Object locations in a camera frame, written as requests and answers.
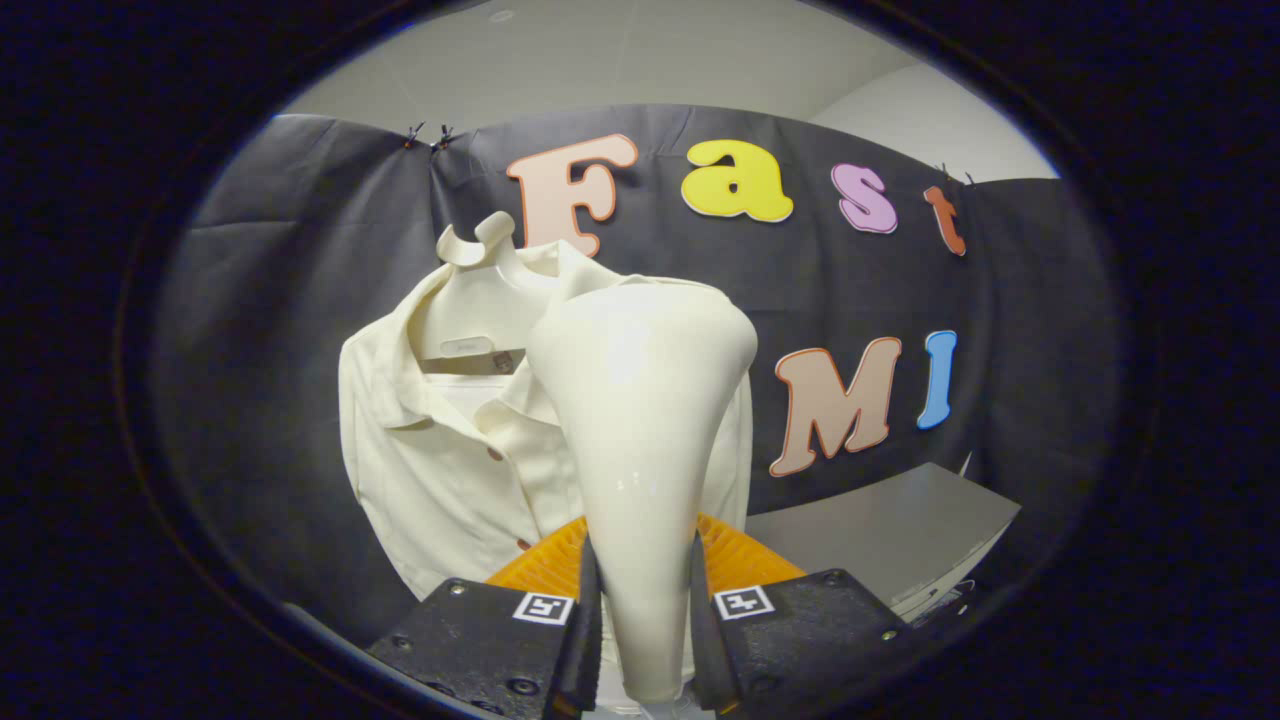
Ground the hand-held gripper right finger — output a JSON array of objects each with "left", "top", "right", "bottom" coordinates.
[{"left": 688, "top": 512, "right": 941, "bottom": 719}]

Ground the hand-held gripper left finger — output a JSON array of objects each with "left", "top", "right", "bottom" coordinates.
[{"left": 365, "top": 515, "right": 606, "bottom": 720}]

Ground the cream button-up shirt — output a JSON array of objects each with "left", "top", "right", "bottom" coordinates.
[{"left": 338, "top": 240, "right": 753, "bottom": 601}]

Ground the white garment steamer head with hose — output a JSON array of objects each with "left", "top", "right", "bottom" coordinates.
[{"left": 525, "top": 278, "right": 759, "bottom": 706}]

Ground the cream clothes hanger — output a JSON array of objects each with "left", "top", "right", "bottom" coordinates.
[{"left": 420, "top": 211, "right": 561, "bottom": 376}]

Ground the white cabinet with grey top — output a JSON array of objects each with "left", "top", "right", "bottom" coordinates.
[{"left": 745, "top": 462, "right": 1023, "bottom": 621}]

